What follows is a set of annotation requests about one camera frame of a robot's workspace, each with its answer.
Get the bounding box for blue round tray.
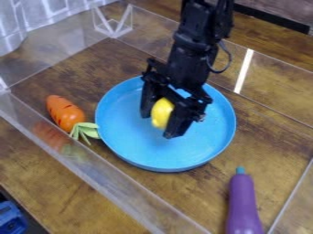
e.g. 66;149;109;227
94;77;235;173

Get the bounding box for dark wall baseboard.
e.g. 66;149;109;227
234;4;310;35

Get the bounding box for yellow toy lemon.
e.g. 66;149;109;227
149;98;173;129

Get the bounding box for white curtain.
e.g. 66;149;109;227
0;0;117;57

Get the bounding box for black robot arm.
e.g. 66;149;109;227
139;0;234;139

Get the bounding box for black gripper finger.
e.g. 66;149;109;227
163;97;205;139
139;79;164;118

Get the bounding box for clear acrylic enclosure wall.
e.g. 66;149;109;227
0;0;313;234

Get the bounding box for purple toy eggplant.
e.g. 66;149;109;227
226;166;263;234

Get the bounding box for black cable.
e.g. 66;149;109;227
205;40;234;75

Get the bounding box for blue plastic object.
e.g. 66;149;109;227
0;201;28;234

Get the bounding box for orange toy carrot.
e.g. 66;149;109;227
46;95;100;144

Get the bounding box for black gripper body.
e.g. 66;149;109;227
141;40;219;104

